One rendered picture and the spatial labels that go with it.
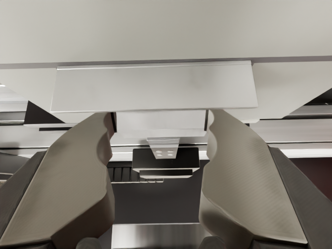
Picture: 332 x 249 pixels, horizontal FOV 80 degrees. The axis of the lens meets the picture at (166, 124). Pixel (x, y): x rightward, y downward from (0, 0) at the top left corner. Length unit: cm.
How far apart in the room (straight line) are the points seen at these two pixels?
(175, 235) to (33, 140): 39
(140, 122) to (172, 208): 53
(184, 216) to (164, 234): 51
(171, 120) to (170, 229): 9
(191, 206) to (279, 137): 35
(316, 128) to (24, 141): 61
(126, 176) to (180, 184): 20
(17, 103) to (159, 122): 15
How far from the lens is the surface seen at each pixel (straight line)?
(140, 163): 36
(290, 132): 49
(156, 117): 15
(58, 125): 20
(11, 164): 51
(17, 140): 52
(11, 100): 25
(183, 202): 68
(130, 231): 18
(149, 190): 68
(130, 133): 20
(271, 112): 17
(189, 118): 15
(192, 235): 18
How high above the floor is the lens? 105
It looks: 17 degrees down
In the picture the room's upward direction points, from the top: 179 degrees clockwise
